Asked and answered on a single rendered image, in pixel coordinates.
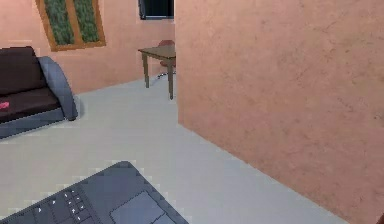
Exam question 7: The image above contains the red chair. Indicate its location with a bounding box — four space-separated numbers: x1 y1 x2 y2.
157 39 177 80

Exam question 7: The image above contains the grey sofa with dark cushions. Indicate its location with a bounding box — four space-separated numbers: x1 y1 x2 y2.
0 45 79 140

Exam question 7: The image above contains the wooden framed window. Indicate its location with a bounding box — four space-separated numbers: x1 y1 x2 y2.
35 0 107 52

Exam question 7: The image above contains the brown wooden table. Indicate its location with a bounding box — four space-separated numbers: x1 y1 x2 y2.
137 44 177 101

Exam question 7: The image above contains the grey laptop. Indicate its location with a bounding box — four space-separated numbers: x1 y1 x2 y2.
0 160 190 224

